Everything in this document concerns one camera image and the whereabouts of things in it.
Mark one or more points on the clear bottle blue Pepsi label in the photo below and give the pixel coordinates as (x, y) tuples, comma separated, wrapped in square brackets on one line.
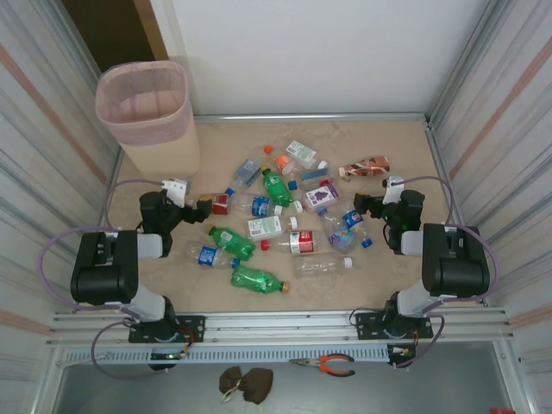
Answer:
[(353, 219)]

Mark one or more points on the loose blue bottle cap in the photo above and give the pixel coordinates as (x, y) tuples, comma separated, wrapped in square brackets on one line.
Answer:
[(230, 192)]

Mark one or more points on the brown orange patterned bottle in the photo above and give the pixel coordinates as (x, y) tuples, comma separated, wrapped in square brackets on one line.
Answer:
[(366, 166)]

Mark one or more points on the square clear bottle white label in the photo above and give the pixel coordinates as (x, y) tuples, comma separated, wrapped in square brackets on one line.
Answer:
[(263, 227)]

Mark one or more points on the clear bottle colourful label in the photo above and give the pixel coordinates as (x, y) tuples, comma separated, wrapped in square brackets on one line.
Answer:
[(343, 238)]

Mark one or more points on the clear bottle orange label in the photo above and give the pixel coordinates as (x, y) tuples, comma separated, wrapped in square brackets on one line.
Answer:
[(283, 162)]

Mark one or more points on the red object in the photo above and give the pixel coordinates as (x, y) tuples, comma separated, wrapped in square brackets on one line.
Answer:
[(502, 411)]

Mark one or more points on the controller board green light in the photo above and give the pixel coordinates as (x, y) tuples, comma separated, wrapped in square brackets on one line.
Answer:
[(168, 356)]

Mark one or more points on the clear bottle blue label white cap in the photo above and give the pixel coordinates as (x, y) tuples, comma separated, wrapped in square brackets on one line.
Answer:
[(261, 206)]

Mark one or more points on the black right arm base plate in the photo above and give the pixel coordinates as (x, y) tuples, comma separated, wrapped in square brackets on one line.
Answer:
[(366, 328)]

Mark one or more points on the square bottle purple grape label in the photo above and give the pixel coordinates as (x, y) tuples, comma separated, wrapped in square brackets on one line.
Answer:
[(321, 197)]

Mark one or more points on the clear bottle red label red cap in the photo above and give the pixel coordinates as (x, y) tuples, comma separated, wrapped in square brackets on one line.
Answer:
[(301, 241)]

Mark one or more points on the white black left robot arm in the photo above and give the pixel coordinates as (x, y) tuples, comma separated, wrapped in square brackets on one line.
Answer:
[(103, 276)]

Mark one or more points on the aluminium back frame bar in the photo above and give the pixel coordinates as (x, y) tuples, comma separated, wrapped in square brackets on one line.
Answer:
[(302, 117)]

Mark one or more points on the square bottle green white label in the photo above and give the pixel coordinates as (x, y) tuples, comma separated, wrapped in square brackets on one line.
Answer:
[(300, 152)]

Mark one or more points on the square clear bottle grey label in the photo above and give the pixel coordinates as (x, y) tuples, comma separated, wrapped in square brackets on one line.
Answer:
[(248, 170)]

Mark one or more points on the brown wooden door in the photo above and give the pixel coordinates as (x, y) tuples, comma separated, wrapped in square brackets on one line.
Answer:
[(108, 34)]

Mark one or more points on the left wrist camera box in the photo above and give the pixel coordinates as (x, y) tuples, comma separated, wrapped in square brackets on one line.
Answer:
[(177, 188)]

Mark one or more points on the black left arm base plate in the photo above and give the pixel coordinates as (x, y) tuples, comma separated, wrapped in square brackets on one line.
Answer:
[(194, 328)]

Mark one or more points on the plain clear bottle white cap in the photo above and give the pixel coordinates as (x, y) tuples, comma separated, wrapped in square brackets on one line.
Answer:
[(319, 266)]

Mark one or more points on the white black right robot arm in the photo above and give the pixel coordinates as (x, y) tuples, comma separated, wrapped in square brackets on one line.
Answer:
[(457, 267)]

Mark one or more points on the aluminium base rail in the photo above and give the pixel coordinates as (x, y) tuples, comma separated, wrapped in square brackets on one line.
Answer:
[(280, 323)]

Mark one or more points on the brown cloth pouch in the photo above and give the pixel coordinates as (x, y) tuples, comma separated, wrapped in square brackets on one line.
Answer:
[(256, 384)]

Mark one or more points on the beige bin pink bag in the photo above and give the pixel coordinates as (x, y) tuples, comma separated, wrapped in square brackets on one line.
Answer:
[(164, 151)]

